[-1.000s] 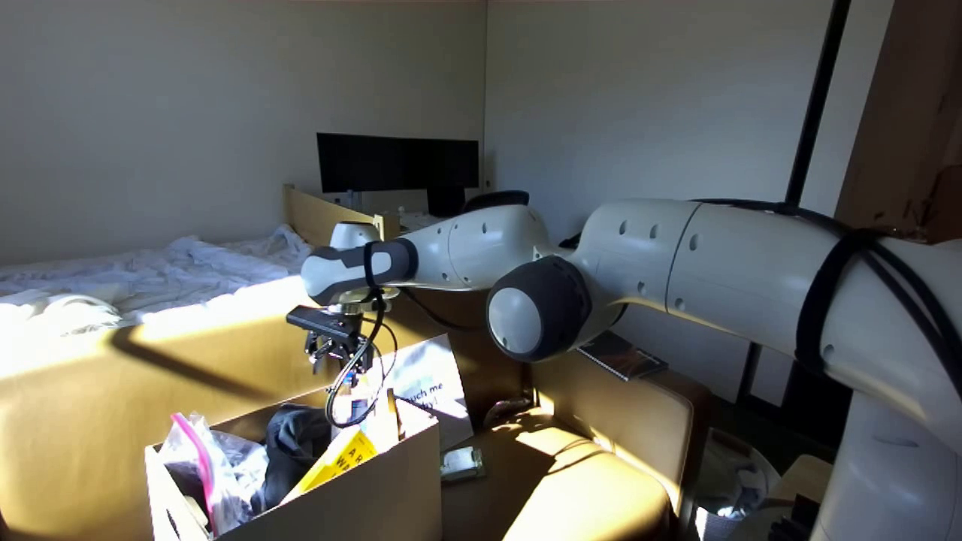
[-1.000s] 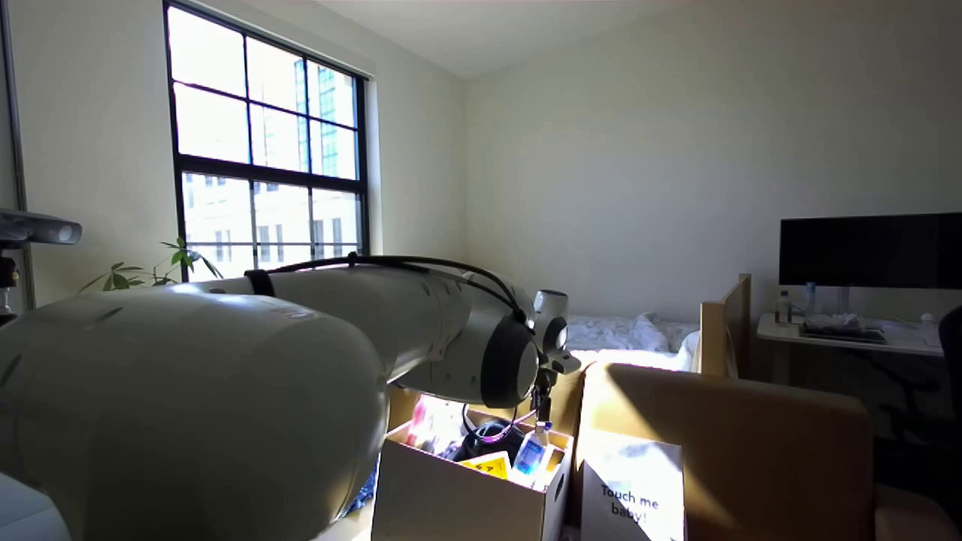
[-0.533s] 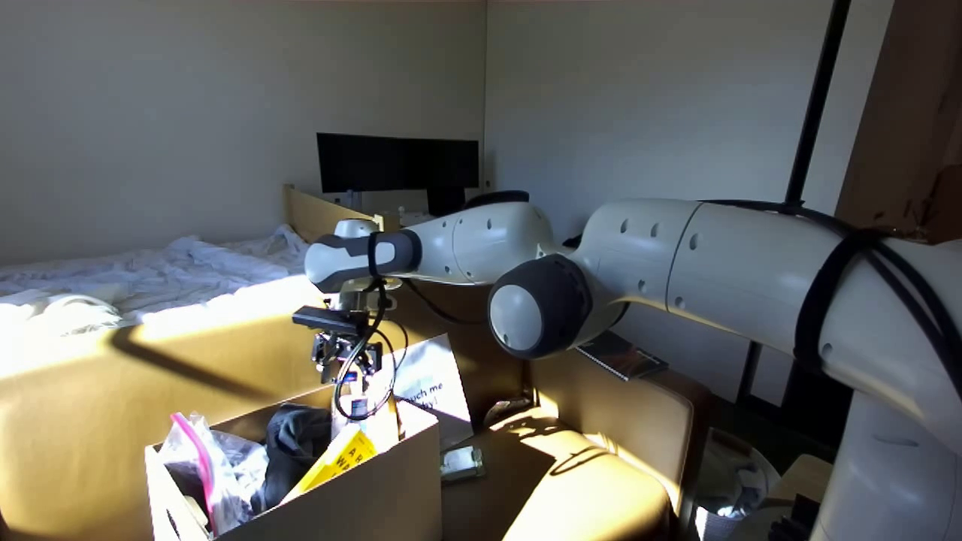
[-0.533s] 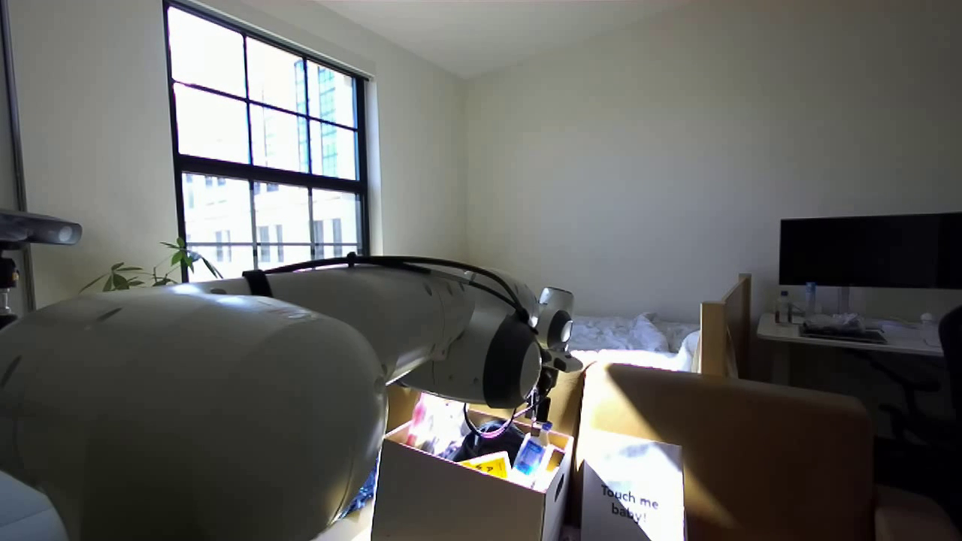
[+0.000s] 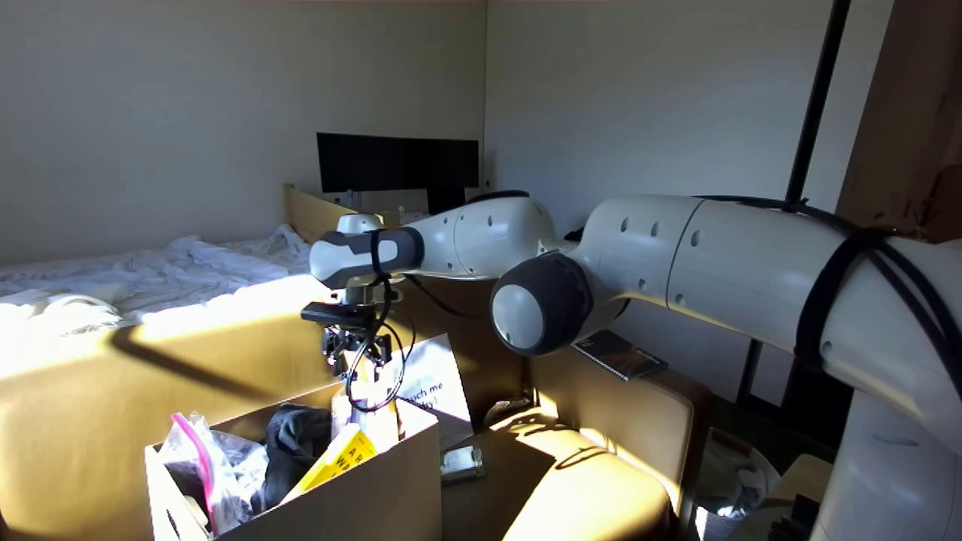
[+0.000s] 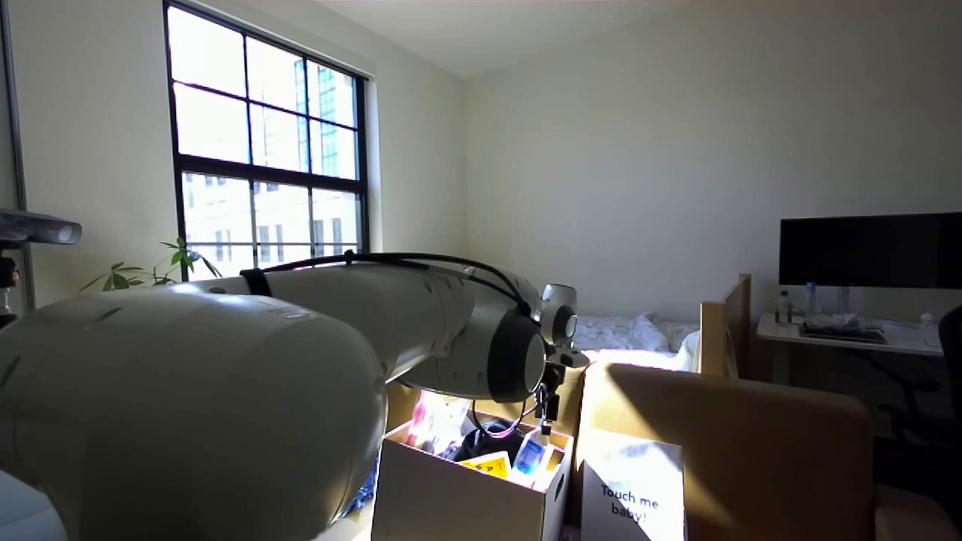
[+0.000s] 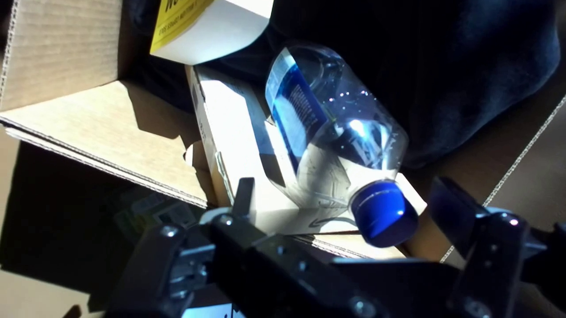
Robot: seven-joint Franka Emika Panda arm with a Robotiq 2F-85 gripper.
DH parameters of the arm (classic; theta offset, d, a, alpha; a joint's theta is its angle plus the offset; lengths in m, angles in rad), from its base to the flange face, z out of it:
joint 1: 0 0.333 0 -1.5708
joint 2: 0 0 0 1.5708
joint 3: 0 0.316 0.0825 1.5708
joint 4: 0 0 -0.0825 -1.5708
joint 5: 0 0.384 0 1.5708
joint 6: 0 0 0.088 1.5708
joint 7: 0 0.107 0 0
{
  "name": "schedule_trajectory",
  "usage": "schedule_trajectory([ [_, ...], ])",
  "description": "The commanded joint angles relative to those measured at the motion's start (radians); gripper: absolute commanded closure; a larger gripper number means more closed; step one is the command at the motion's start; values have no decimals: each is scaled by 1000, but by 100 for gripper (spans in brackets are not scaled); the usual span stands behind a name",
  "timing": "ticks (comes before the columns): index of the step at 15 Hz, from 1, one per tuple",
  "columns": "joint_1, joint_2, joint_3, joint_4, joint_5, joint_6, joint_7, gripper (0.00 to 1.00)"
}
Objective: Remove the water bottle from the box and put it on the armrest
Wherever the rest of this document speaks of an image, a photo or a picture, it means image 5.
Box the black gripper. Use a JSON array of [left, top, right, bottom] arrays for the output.
[[320, 323, 396, 407]]

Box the white printed paper sheet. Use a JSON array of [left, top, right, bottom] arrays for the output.
[[382, 334, 479, 425]]

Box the yellow paperback book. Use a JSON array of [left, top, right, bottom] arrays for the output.
[[281, 425, 382, 505]]

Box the dark navy garment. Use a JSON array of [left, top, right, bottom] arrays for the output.
[[260, 402, 349, 511]]

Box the small green card package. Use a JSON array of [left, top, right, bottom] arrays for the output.
[[440, 441, 486, 488]]

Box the clear plastic bag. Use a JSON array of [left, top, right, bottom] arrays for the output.
[[157, 411, 276, 536]]

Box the wooden bed footboard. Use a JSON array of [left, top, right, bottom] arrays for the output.
[[281, 185, 435, 248]]

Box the pink plastic packet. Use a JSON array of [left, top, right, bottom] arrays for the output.
[[164, 411, 219, 525]]

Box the black computer monitor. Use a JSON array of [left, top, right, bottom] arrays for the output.
[[317, 130, 484, 219]]

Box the dark spiral notebook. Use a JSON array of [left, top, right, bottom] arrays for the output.
[[574, 328, 667, 386]]

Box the bed with white bedding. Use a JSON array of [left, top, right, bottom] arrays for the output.
[[0, 226, 317, 345]]

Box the grey shiny plastic bag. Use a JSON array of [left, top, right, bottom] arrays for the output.
[[696, 428, 796, 541]]

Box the black stand pole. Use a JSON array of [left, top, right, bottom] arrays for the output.
[[735, 0, 857, 407]]

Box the brown wooden panel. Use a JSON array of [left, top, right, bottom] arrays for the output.
[[832, 0, 962, 248]]

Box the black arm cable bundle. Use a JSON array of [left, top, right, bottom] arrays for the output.
[[697, 194, 962, 396]]

